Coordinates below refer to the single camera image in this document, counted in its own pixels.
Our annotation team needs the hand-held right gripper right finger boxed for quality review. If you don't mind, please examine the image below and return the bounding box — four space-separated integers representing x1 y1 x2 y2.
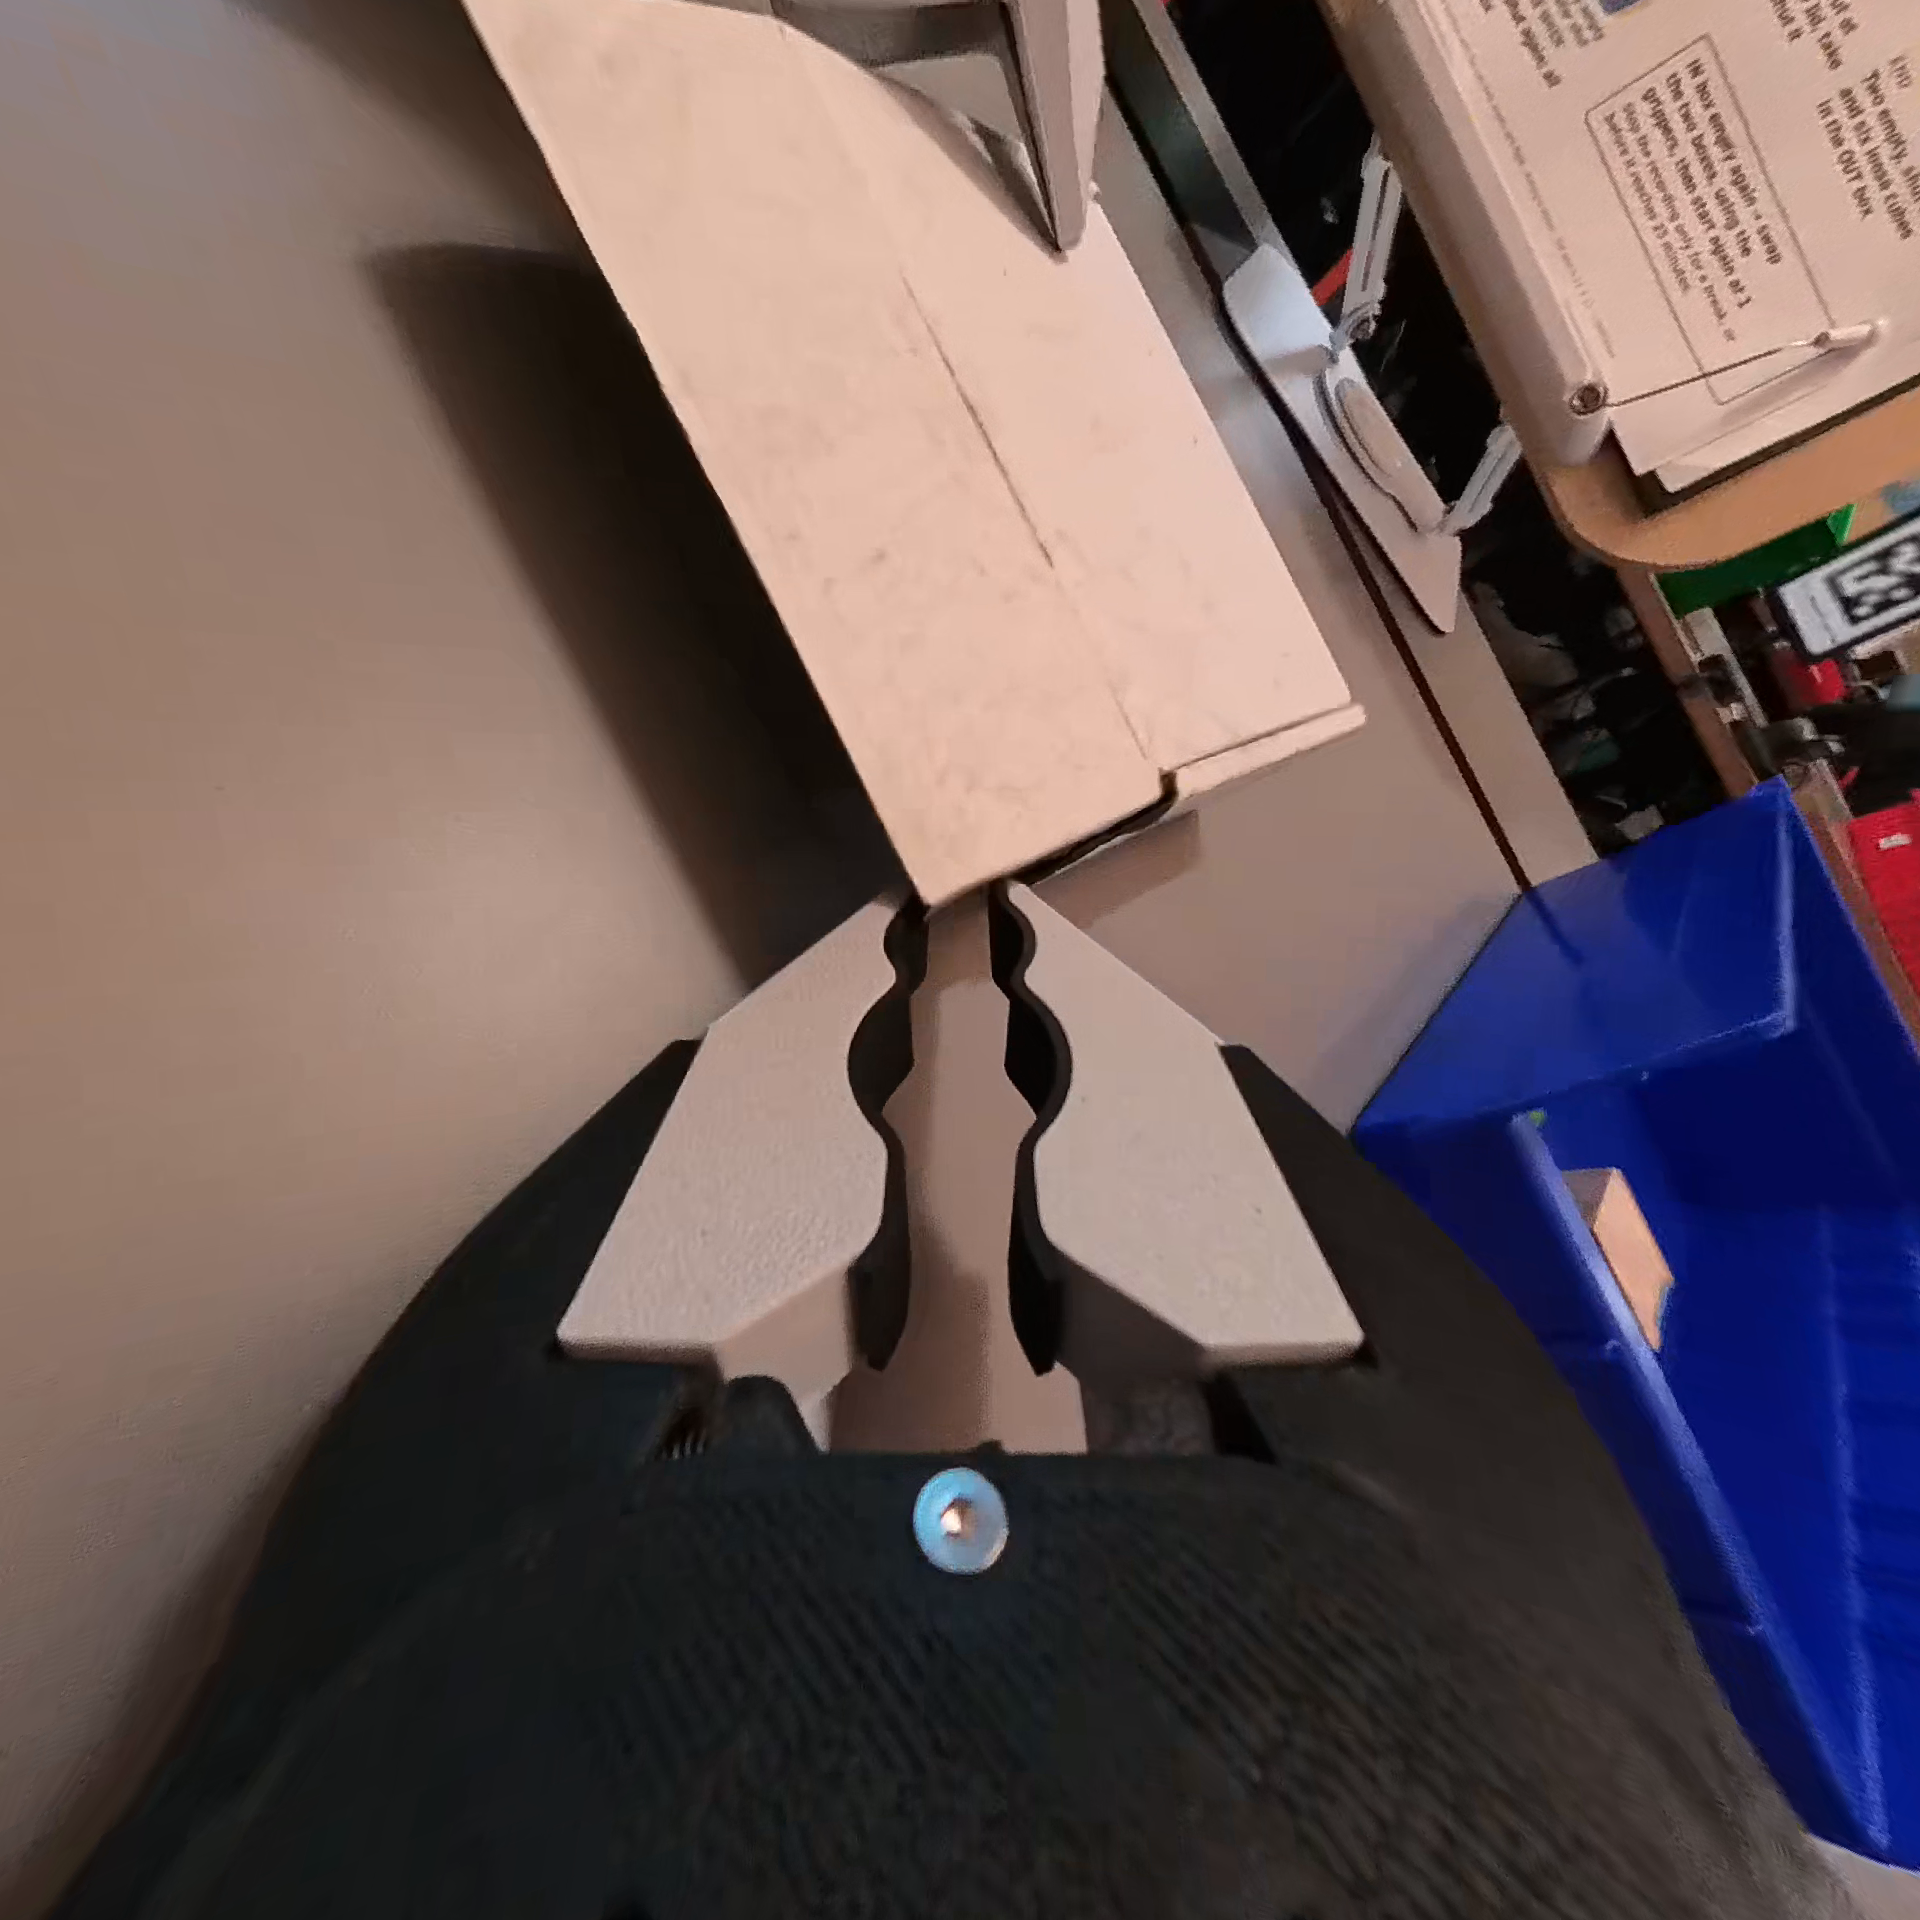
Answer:
987 879 1367 1456

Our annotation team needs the black and white printed tag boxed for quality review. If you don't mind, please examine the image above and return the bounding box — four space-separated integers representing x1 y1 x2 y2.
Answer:
1778 519 1920 658

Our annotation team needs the red bin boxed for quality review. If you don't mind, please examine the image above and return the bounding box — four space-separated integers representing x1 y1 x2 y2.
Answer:
1848 802 1920 939

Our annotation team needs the white stand base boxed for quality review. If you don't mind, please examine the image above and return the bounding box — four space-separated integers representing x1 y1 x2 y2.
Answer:
1220 134 1520 634

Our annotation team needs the small cardboard box in bin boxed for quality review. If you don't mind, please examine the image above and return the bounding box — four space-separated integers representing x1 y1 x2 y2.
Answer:
1563 1169 1675 1352

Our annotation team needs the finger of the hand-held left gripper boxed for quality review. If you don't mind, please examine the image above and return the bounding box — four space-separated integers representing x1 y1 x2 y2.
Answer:
1003 0 1106 252
766 0 1040 202

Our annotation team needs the green bin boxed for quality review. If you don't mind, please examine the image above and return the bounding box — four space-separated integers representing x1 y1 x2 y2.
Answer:
1656 503 1860 616

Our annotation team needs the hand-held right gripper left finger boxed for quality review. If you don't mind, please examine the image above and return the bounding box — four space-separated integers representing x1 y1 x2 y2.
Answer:
556 893 935 1456

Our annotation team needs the printed instruction sheet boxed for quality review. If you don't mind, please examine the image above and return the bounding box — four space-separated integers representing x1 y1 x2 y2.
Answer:
1431 0 1920 452

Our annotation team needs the white sheet holder board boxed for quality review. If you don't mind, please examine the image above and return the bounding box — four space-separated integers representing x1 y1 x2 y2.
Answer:
1328 0 1920 497

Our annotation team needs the blue plastic bin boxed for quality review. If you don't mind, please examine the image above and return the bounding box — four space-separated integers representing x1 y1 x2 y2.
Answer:
1351 776 1920 1868

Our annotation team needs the white cardboard box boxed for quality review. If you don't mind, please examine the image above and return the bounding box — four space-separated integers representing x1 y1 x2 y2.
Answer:
457 0 1367 910

